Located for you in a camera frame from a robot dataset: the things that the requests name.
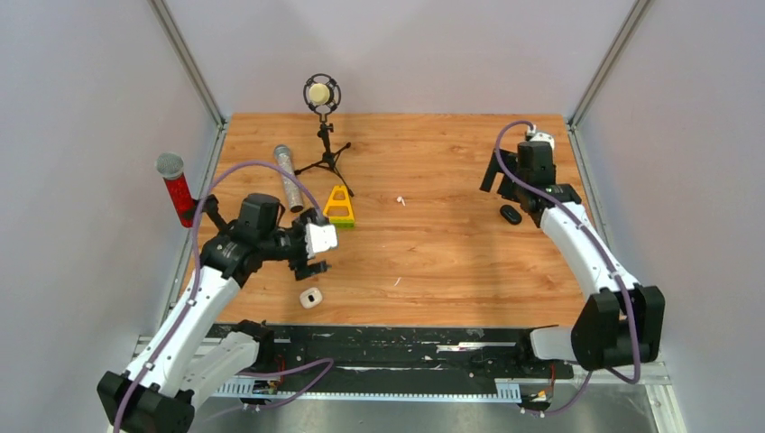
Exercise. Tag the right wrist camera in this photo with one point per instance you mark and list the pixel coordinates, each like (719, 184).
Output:
(534, 134)

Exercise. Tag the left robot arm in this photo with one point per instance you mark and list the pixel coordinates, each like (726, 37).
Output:
(162, 388)

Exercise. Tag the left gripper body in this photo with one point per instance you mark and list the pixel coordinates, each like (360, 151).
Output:
(299, 258)

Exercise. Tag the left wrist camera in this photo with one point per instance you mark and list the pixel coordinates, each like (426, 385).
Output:
(320, 239)

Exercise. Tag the red glitter microphone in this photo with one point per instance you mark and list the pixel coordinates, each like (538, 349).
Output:
(171, 168)

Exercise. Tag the black tripod stand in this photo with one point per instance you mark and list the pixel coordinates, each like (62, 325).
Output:
(329, 158)

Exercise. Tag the silver glitter microphone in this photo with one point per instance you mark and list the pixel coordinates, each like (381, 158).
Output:
(283, 156)

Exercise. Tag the yellow green triangle toy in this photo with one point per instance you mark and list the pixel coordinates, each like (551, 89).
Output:
(339, 209)

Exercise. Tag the white earbud case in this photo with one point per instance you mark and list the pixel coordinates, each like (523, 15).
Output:
(310, 298)

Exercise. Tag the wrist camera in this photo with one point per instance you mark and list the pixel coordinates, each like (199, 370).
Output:
(534, 134)
(320, 239)

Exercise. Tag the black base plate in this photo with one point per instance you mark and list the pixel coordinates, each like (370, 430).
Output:
(412, 360)

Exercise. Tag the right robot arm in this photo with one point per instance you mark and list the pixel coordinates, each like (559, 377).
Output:
(621, 321)

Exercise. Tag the cream microphone in shockmount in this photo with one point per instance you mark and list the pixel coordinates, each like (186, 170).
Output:
(322, 94)

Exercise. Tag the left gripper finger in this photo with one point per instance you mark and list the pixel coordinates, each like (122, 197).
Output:
(308, 270)
(311, 217)

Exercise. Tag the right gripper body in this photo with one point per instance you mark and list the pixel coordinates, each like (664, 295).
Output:
(510, 188)

